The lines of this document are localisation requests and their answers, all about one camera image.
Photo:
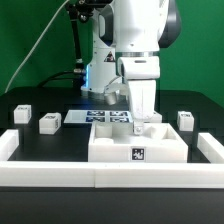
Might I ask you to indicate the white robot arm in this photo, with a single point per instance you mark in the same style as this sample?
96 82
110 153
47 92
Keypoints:
127 38

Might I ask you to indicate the white marker tag sheet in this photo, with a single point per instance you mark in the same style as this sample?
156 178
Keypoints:
89 116

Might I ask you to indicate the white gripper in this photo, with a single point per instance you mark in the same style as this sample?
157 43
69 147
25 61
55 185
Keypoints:
140 74

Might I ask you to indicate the white U-shaped obstacle fence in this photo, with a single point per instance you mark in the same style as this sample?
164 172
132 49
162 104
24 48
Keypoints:
103 175

